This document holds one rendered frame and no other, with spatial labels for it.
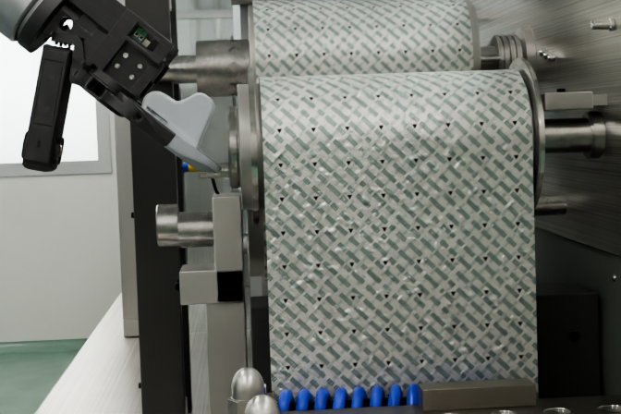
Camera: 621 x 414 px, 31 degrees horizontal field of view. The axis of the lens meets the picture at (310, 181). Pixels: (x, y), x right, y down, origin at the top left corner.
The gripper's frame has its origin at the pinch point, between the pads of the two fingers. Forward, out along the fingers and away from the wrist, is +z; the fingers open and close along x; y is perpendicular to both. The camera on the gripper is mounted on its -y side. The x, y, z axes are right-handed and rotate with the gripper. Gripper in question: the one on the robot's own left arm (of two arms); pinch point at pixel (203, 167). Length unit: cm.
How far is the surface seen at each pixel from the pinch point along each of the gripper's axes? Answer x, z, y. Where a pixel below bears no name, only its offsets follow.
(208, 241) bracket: 1.9, 4.6, -5.3
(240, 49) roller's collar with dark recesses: 22.0, -5.1, 11.8
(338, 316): -6.5, 17.3, -2.7
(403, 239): -6.5, 17.6, 6.1
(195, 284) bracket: 0.7, 6.0, -9.0
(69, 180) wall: 549, -63, -82
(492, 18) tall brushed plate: 43, 17, 36
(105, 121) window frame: 548, -68, -42
